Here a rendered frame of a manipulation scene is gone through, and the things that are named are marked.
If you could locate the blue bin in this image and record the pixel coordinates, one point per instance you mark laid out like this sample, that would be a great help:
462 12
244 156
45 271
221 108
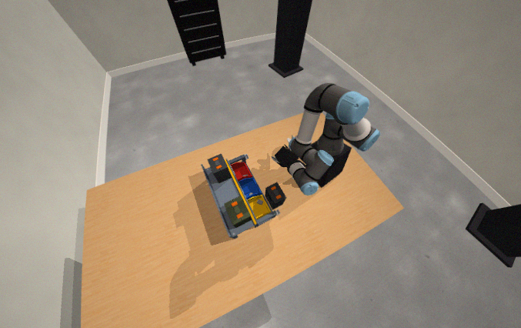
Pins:
249 185

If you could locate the red open bin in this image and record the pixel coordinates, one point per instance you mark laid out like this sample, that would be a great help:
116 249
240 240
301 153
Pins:
240 169

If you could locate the yellow open bin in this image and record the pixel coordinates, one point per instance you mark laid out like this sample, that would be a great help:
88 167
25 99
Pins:
259 210

